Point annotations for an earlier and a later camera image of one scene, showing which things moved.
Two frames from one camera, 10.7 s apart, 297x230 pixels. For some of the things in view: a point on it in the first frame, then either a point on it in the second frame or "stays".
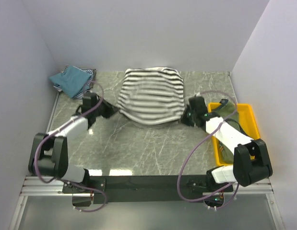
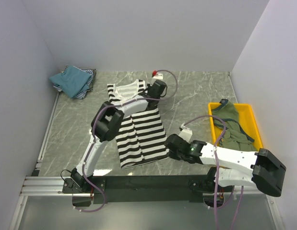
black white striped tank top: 151,96 to 142,138
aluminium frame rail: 41,186 stays
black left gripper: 111,109 to 148,86
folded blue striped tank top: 72,80 stays
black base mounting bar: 147,189 stays
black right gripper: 184,120 to 172,155
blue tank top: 72,80 stays
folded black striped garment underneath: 90,83 stays
